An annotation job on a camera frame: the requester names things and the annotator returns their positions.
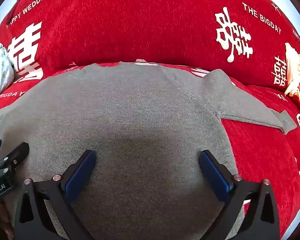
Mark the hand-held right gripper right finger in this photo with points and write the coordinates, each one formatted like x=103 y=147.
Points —
x=213 y=173

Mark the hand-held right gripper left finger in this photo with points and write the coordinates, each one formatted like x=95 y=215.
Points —
x=81 y=173

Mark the grey knit sweater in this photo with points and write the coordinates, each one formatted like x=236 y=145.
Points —
x=130 y=110

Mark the cream and red embroidered pillow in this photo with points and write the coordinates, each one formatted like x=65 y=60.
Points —
x=298 y=77

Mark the red printed sofa cover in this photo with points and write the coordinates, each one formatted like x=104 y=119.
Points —
x=152 y=17

